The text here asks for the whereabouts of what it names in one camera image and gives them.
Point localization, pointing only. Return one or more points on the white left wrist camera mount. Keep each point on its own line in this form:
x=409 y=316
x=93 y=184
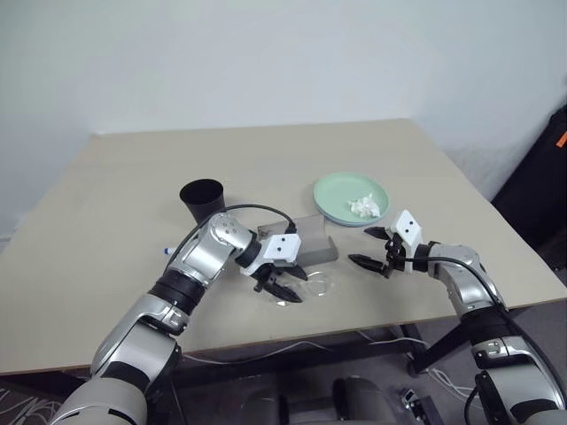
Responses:
x=283 y=248

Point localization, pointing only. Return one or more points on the black cup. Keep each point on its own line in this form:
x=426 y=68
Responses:
x=204 y=201

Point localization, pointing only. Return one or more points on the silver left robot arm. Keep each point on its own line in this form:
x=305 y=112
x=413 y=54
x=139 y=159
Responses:
x=133 y=327

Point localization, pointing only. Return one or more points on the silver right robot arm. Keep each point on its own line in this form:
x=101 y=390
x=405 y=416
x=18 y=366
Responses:
x=500 y=350

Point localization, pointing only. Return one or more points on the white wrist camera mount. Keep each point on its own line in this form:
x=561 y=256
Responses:
x=407 y=228
x=283 y=248

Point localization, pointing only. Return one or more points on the green plate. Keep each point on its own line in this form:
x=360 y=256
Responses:
x=336 y=190

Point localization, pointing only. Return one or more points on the grey glasses case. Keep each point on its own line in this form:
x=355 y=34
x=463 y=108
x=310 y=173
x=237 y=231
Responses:
x=316 y=248

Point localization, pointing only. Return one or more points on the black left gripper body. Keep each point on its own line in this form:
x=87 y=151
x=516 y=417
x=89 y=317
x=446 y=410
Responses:
x=270 y=274

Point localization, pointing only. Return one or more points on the dark rounded shape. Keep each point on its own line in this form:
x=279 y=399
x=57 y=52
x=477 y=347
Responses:
x=363 y=400

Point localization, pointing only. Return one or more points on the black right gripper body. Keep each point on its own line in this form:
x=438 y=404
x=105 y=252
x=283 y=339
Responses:
x=395 y=257

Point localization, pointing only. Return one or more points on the small silver device on floor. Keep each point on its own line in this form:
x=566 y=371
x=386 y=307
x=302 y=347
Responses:
x=408 y=396

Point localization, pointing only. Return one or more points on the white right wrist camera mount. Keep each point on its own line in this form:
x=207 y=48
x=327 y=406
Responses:
x=407 y=228

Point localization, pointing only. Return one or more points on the crumpled white tissue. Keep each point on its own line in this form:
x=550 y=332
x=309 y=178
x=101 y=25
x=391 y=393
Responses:
x=364 y=206

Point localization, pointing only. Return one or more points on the black case with orange label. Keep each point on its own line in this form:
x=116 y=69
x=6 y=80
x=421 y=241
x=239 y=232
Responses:
x=531 y=199

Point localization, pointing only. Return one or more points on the black table frame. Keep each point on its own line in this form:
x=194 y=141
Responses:
x=436 y=350

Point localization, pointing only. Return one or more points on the light blue plate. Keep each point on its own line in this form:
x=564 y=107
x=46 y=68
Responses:
x=354 y=225

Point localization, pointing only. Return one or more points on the white marker with blue cap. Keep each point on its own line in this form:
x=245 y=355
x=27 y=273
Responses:
x=167 y=250

